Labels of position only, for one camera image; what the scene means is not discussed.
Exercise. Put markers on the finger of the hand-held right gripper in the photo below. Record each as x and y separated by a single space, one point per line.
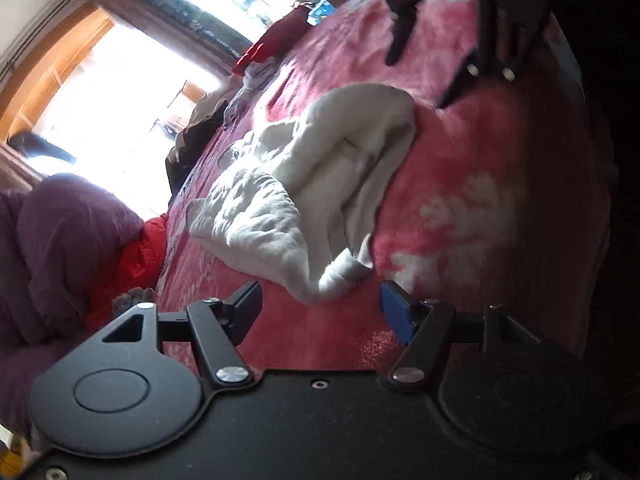
487 35
402 20

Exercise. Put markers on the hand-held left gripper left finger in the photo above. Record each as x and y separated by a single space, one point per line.
245 307

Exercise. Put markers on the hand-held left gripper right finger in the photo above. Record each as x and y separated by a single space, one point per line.
397 315

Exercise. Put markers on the white fleece garment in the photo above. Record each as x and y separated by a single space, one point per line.
310 170

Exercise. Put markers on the blue printed box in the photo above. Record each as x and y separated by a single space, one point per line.
321 11

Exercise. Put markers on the grey folded garment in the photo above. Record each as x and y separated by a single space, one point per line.
131 300

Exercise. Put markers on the red quilt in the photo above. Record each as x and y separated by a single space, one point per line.
135 260

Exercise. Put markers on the red clothing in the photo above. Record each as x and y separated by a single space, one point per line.
270 42

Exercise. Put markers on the grey clothing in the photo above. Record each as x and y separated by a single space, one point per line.
252 77

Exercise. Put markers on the dark clothing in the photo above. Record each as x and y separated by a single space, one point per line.
192 152

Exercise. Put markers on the purple quilt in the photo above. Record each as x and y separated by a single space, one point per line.
65 240

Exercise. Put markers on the brown patterned curtain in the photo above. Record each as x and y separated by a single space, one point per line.
200 25

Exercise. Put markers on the beige clothing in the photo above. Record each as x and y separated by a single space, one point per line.
210 107

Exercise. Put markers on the black hanging garment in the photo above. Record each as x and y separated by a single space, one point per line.
35 142

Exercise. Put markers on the wooden window frame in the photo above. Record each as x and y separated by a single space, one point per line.
50 75

